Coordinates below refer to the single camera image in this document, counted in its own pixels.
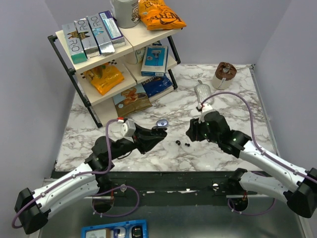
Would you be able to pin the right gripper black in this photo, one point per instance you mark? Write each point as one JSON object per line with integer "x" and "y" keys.
{"x": 194, "y": 126}

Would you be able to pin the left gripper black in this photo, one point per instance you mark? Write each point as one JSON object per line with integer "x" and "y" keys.
{"x": 143, "y": 140}

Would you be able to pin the purple earbud charging case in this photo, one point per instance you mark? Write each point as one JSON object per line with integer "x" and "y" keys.
{"x": 162, "y": 123}

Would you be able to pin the black earbud charging case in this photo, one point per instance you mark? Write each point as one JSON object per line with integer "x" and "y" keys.
{"x": 159, "y": 131}

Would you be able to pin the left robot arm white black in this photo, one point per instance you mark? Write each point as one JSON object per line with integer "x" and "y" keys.
{"x": 35, "y": 207}

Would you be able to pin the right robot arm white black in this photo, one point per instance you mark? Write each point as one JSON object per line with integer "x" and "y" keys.
{"x": 293, "y": 185}

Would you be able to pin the silver glitter pouch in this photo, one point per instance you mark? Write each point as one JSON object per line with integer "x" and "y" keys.
{"x": 203, "y": 91}

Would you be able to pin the brown blue snack bag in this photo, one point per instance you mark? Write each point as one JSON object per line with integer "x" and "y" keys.
{"x": 131, "y": 100}

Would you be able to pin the dark blue chips bag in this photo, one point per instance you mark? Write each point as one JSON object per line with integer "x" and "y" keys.
{"x": 155, "y": 85}

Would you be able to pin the black and cream shelf rack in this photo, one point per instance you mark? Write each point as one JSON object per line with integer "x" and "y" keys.
{"x": 101, "y": 107}

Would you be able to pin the brown white cup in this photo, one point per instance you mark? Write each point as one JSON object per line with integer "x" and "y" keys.
{"x": 223, "y": 76}

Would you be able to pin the orange snack bag middle shelf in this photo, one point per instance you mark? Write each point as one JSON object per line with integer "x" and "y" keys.
{"x": 104, "y": 77}

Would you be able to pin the blue razor box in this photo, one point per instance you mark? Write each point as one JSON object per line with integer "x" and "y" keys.
{"x": 154, "y": 61}

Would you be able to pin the white cup on shelf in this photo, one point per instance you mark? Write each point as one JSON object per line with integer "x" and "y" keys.
{"x": 135, "y": 57}

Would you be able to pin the blue plastic tray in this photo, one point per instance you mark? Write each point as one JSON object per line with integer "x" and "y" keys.
{"x": 126, "y": 229}

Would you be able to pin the silver blue toothpaste box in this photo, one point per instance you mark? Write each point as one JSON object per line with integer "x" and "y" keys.
{"x": 100, "y": 33}

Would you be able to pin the teal silver toothpaste box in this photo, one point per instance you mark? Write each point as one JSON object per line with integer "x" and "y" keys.
{"x": 74, "y": 44}

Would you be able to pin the purple white box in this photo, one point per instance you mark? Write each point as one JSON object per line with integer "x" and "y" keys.
{"x": 113, "y": 31}

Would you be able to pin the silver toothpaste box middle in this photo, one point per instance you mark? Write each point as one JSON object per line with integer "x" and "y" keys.
{"x": 87, "y": 38}

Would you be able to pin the orange chips bag top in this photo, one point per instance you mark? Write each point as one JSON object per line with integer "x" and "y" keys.
{"x": 156, "y": 15}

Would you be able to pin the grey white mug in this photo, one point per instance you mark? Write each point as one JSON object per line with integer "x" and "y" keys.
{"x": 125, "y": 12}

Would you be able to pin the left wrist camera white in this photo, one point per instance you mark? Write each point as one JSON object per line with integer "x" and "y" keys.
{"x": 127, "y": 127}

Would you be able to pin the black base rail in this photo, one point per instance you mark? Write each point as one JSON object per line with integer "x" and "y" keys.
{"x": 176, "y": 188}

